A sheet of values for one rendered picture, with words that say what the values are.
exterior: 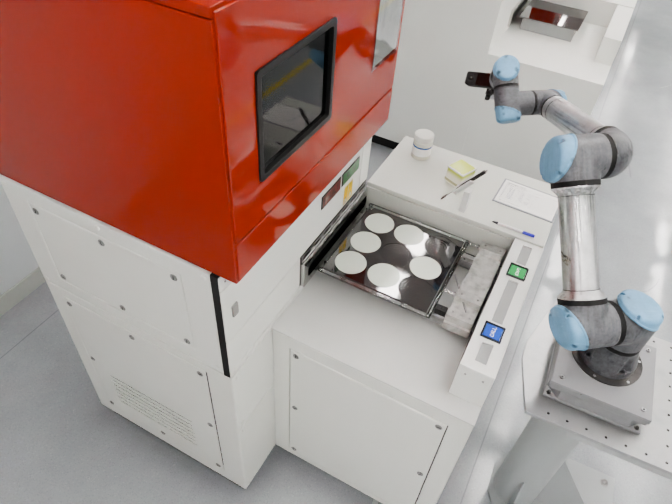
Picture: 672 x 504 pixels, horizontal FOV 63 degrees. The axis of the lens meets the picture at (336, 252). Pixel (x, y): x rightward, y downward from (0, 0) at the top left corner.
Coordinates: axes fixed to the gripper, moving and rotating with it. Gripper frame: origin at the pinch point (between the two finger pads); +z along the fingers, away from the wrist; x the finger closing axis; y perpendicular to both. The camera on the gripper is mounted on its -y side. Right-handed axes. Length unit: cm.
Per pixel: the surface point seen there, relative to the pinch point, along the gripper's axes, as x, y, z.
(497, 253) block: -54, 19, -24
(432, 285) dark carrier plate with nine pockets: -69, 2, -38
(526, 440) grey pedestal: -111, 49, -18
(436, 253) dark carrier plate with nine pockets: -60, 0, -27
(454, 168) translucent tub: -30.9, -2.8, -13.4
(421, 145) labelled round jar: -25.8, -16.4, -5.7
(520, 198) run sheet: -33.8, 21.8, -9.3
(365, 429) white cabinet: -118, -4, -39
